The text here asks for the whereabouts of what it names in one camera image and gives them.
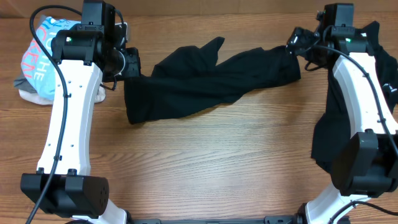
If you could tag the light blue printed t-shirt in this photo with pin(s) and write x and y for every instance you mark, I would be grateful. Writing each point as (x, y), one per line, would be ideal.
(47, 30)

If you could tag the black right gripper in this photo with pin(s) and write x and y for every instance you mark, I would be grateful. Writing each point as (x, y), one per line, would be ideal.
(296, 45)

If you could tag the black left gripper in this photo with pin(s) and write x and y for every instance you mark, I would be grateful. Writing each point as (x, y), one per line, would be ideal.
(134, 70)

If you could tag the plain black t-shirt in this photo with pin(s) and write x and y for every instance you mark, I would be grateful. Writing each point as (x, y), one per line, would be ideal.
(190, 80)

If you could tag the grey folded garment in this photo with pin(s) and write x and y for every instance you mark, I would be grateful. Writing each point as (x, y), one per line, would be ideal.
(36, 72)

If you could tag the white folded garment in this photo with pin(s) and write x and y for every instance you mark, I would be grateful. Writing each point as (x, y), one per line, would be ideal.
(28, 93)

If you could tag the black hydrogen logo shirt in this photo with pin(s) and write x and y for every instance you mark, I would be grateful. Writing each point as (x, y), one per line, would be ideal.
(332, 131)

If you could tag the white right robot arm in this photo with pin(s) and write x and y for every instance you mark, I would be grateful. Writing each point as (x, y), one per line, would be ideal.
(355, 140)

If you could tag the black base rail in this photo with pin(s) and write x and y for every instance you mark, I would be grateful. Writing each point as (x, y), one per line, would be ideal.
(284, 219)

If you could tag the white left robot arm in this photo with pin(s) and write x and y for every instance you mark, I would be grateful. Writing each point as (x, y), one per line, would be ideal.
(62, 183)

